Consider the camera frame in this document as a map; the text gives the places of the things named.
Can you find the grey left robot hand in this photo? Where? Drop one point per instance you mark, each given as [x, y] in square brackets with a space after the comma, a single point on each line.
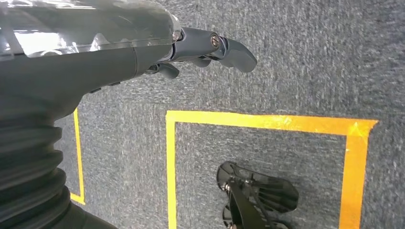
[79, 66]

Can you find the black robot foot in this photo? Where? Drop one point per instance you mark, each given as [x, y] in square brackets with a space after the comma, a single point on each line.
[246, 202]

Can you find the yellow floor tape marking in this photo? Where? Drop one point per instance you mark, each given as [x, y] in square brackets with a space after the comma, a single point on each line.
[253, 118]
[79, 158]

